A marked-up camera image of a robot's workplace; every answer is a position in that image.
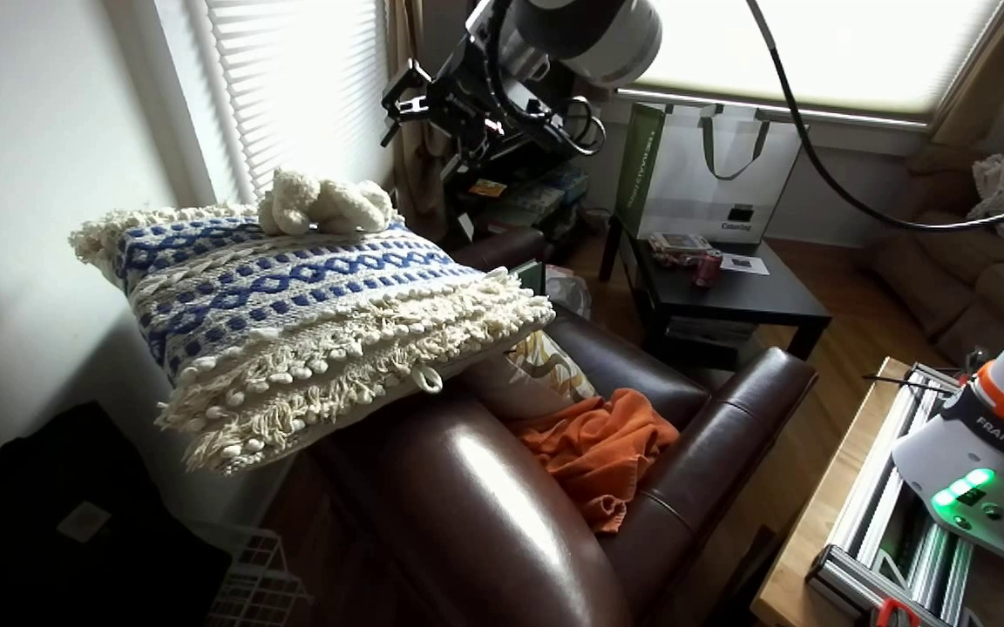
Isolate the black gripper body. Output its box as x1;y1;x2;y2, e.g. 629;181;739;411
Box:
437;33;581;167

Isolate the white plush bear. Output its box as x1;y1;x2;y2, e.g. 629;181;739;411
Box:
255;167;406;242

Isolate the blue white striped fringed pillow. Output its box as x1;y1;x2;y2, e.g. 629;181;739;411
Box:
66;197;558;477

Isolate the yellow sticky note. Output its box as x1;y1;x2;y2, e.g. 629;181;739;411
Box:
466;175;514;202

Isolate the beige curtain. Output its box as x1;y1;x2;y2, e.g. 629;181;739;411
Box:
378;0;472;231

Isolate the black television stand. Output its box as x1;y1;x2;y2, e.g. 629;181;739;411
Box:
443;160;600;272

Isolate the white window blind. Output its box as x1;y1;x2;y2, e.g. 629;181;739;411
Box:
617;0;1004;117
182;0;397;206

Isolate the green book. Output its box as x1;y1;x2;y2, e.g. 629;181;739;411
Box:
508;258;550;295

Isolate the white shopping bag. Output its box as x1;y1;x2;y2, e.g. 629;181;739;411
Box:
622;100;814;250

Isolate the red soda can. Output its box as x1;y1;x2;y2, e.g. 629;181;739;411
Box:
690;253;727;291

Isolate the white printed card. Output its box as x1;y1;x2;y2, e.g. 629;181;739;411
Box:
717;250;773;278

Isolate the black side table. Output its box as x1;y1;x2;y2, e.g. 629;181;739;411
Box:
600;222;836;376

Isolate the orange fleece blanket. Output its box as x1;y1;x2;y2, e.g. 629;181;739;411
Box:
514;383;686;539

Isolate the brown leather armchair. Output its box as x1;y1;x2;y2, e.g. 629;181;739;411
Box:
263;303;821;627

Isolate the beige sofa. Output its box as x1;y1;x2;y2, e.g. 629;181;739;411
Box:
865;67;1004;376

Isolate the black bag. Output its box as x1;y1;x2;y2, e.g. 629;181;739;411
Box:
0;398;237;627

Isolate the red plastic part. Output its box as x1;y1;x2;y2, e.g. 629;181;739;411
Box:
870;592;927;627

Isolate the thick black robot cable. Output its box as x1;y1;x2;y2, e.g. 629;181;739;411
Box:
744;0;1004;236

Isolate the white wire basket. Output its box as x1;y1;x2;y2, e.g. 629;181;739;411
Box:
201;521;313;627

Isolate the aluminium profile frame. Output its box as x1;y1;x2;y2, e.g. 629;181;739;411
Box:
805;358;985;627

